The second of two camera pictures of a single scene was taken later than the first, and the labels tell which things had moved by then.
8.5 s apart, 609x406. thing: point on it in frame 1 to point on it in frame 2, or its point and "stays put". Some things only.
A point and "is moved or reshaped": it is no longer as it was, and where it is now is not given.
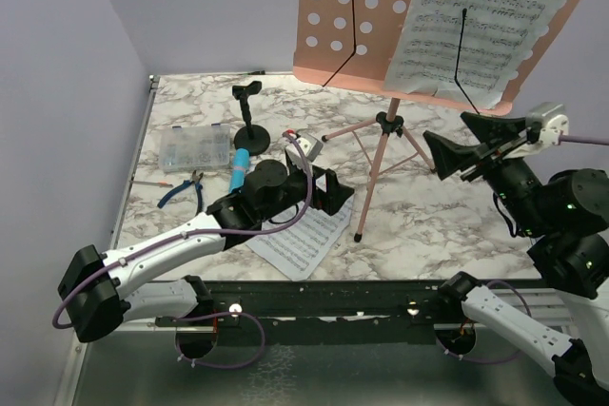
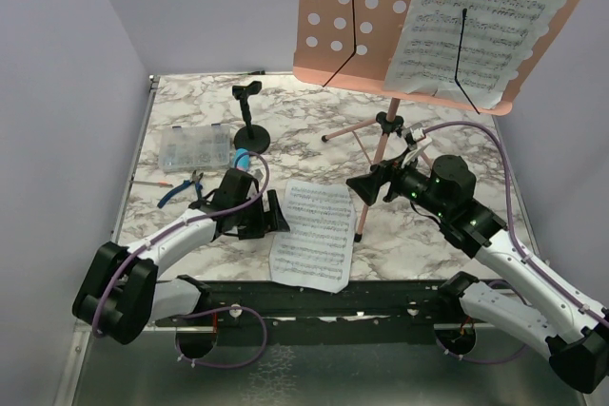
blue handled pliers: (194, 181) stays put
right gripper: (448, 155) to (367, 185)
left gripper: (331, 200) to (268, 222)
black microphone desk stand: (250, 137) stays put
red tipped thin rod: (160, 183) stays put
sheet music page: (476, 18) stays put
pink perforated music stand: (349, 7) stays put
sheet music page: (292, 253) is moved or reshaped
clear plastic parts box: (194, 146) stays put
